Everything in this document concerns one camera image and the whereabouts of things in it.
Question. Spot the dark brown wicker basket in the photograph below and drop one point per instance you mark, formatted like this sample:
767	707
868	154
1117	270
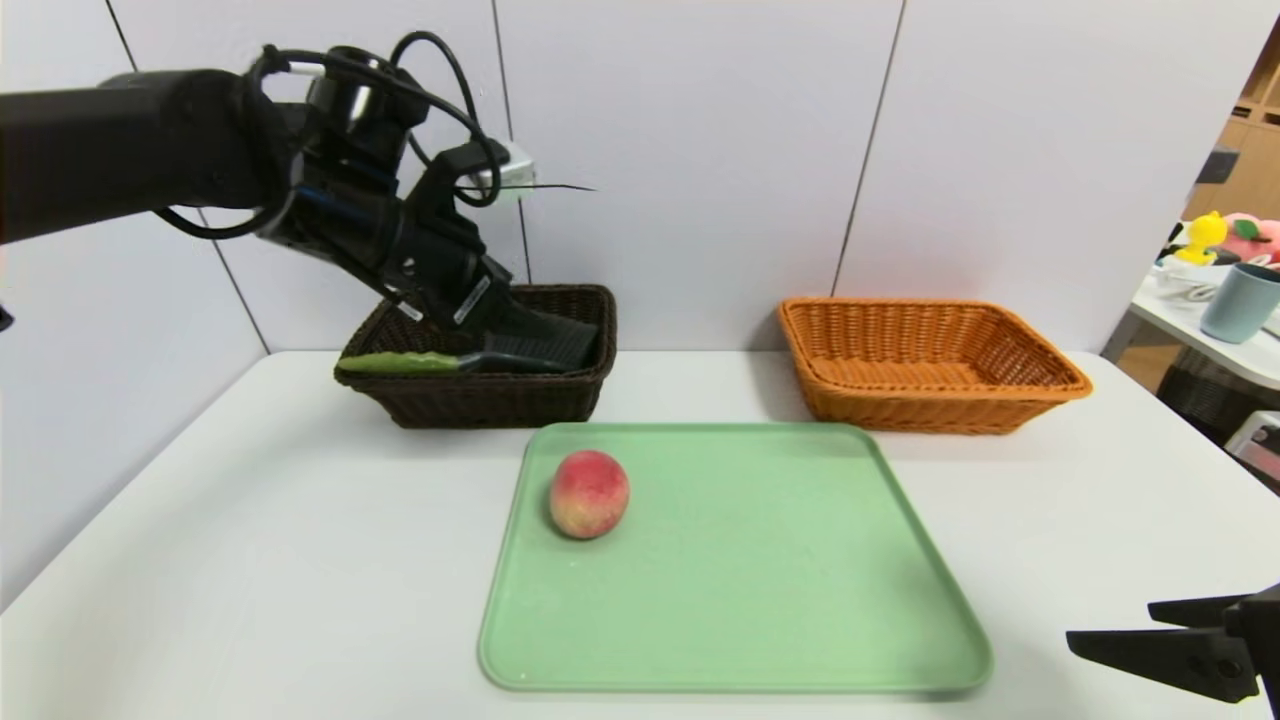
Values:
480	405

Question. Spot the dark wicker bin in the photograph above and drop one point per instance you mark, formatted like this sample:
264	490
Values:
1200	395

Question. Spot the light green plastic tray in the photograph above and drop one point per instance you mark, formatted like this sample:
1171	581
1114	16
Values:
800	580

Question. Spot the pink plush toy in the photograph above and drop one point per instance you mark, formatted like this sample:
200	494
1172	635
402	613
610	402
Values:
1260	238

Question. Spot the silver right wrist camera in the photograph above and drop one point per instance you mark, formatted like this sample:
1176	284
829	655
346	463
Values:
1258	448

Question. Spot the orange wicker basket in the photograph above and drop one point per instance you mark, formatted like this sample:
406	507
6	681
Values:
920	410

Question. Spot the wooden shelf cabinet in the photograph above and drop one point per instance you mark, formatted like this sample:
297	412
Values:
1250	170

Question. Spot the yellow plush toy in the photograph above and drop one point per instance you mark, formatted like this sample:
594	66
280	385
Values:
1212	238

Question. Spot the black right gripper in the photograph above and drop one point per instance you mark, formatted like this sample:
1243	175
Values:
1243	640

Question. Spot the red yellow peach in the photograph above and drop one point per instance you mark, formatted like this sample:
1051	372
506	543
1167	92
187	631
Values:
588	495

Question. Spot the blue grey cup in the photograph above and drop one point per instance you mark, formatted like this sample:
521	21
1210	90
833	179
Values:
1240	303

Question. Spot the white side table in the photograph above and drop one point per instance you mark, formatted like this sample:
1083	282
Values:
1160	318

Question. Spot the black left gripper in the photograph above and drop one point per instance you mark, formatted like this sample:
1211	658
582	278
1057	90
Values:
474	299

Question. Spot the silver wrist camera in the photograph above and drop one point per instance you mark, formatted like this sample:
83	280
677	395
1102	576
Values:
512	170
1258	448

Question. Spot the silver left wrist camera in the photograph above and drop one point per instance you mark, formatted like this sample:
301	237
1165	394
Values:
512	170

